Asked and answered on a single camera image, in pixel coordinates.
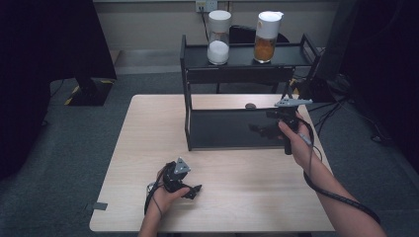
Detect grey tape strip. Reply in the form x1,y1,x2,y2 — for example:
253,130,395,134
84,201,109,212

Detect black two-tier shelf rack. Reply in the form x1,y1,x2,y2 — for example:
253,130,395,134
179,33,322,152

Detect black chair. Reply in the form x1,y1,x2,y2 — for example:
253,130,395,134
215,25,292,95

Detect black floor cables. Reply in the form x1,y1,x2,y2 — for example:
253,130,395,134
307,94,393,144

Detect person's left hand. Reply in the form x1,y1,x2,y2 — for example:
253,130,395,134
149,165,191,216

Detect black stand base yellow tape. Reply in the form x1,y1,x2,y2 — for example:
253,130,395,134
63,76,116,108

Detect dark monitor on stand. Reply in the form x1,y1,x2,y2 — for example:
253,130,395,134
295,0,362,104

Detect white powder jar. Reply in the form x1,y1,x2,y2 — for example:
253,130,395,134
206,9,232,66

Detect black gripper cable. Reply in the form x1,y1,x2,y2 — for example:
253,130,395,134
296,118,382,225
143,170,165,218

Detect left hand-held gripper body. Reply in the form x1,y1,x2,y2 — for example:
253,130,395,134
162,156,194,195

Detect person's right hand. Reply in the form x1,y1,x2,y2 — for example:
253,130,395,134
278,112,319,169

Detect white wall outlet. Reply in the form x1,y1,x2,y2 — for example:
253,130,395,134
195,0,219,14

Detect orange spice jar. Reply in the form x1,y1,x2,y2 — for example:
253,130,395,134
252,10,285,64

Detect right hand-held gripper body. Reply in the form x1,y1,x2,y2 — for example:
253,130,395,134
265,97,314,156

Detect black curtain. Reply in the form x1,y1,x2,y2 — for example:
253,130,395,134
0,0,119,182
340,0,419,174

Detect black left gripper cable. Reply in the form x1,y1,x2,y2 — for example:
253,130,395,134
143,170,165,218

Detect black wall power cable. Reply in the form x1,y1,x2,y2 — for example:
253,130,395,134
199,5,211,45

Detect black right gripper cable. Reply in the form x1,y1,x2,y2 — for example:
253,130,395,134
296,118,382,225

